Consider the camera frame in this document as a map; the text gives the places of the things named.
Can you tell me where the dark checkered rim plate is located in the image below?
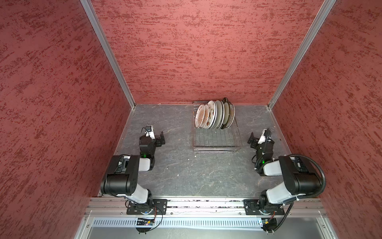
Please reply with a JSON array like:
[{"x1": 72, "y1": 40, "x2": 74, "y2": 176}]
[{"x1": 220, "y1": 98, "x2": 230, "y2": 129}]

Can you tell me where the plain cream white plate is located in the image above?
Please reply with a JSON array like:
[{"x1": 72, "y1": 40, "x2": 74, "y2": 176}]
[{"x1": 213, "y1": 100, "x2": 223, "y2": 128}]

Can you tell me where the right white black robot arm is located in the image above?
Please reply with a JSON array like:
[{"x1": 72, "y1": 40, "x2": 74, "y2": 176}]
[{"x1": 247, "y1": 128, "x2": 326, "y2": 215}]

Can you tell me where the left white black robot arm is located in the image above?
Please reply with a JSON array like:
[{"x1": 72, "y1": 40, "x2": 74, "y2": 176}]
[{"x1": 100, "y1": 128, "x2": 166, "y2": 214}]

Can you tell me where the brown leaf pattern plate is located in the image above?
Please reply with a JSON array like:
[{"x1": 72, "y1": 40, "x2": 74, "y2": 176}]
[{"x1": 225, "y1": 103, "x2": 236, "y2": 128}]

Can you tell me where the orange sunburst plate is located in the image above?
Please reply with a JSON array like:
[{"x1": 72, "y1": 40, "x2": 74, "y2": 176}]
[{"x1": 195, "y1": 104, "x2": 205, "y2": 128}]

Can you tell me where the strawberry pattern white plate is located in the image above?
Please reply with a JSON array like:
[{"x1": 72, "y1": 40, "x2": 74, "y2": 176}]
[{"x1": 204, "y1": 100, "x2": 216, "y2": 128}]

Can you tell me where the right small circuit board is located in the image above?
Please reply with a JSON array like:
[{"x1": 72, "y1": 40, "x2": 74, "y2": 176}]
[{"x1": 262, "y1": 218, "x2": 278, "y2": 230}]

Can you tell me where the small circuit board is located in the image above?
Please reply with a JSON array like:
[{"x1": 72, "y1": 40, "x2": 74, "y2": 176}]
[
  {"x1": 262, "y1": 218, "x2": 278, "y2": 230},
  {"x1": 136, "y1": 218, "x2": 156, "y2": 227}
]

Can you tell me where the left small circuit board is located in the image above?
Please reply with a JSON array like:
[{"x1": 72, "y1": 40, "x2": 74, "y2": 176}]
[{"x1": 136, "y1": 218, "x2": 156, "y2": 227}]

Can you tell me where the left corner aluminium profile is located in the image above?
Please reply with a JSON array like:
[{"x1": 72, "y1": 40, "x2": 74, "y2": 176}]
[{"x1": 80, "y1": 0, "x2": 136, "y2": 110}]

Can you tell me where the corner aluminium profile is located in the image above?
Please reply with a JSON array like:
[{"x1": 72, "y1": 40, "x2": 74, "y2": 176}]
[
  {"x1": 268, "y1": 0, "x2": 336, "y2": 111},
  {"x1": 80, "y1": 0, "x2": 136, "y2": 110}
]

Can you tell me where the right corner aluminium profile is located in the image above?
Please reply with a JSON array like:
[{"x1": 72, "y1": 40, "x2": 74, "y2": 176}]
[{"x1": 268, "y1": 0, "x2": 336, "y2": 111}]

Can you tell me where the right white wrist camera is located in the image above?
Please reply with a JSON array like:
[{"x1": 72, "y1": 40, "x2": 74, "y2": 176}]
[{"x1": 258, "y1": 128, "x2": 272, "y2": 144}]

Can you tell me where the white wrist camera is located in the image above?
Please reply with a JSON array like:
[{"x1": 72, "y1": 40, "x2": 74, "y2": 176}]
[
  {"x1": 145, "y1": 125, "x2": 155, "y2": 139},
  {"x1": 258, "y1": 128, "x2": 272, "y2": 144}
]

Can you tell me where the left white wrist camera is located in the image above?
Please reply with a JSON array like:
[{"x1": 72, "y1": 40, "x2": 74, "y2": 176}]
[{"x1": 145, "y1": 125, "x2": 155, "y2": 139}]

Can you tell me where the metal wire dish rack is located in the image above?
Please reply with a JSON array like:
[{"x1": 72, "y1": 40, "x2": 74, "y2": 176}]
[{"x1": 192, "y1": 118, "x2": 242, "y2": 153}]

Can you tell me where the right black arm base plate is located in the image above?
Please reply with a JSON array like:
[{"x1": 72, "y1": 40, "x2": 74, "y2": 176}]
[{"x1": 243, "y1": 199, "x2": 285, "y2": 216}]

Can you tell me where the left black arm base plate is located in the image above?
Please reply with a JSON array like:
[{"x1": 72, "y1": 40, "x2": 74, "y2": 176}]
[{"x1": 126, "y1": 199, "x2": 168, "y2": 216}]

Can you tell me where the aluminium mounting rail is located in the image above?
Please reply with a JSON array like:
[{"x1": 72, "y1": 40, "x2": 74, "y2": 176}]
[{"x1": 85, "y1": 196, "x2": 328, "y2": 218}]

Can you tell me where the white slotted cable duct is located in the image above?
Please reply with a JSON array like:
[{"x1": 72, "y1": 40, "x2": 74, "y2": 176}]
[{"x1": 92, "y1": 217, "x2": 262, "y2": 231}]

